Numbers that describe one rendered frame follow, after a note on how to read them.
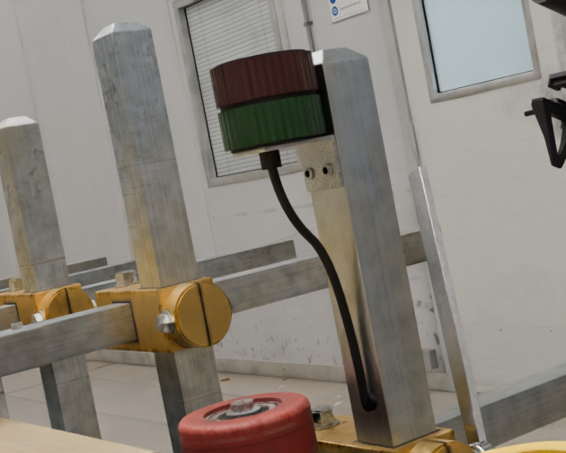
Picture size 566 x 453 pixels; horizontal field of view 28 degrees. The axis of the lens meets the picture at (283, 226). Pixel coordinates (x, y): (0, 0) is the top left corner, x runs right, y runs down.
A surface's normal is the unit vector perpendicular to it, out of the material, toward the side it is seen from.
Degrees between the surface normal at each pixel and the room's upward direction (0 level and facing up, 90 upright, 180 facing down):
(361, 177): 90
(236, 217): 90
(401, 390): 90
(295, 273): 90
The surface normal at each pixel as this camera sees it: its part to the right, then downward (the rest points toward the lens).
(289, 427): 0.67, -0.09
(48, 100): -0.81, 0.18
